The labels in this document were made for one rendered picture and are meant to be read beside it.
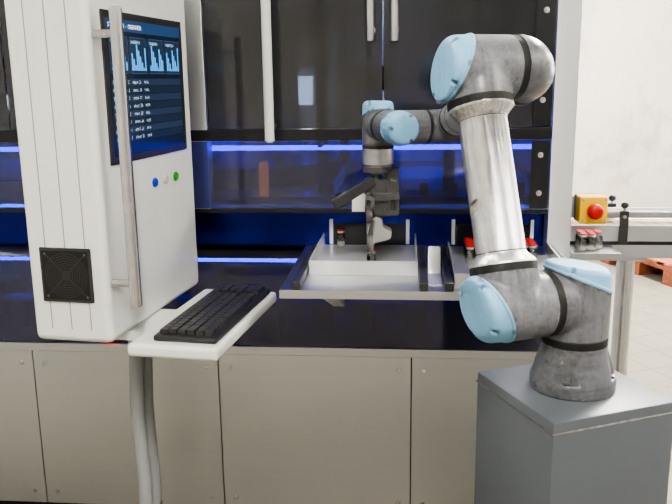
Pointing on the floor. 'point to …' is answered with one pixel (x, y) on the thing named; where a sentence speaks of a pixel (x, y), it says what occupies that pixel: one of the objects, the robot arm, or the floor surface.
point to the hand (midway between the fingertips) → (369, 247)
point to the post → (563, 125)
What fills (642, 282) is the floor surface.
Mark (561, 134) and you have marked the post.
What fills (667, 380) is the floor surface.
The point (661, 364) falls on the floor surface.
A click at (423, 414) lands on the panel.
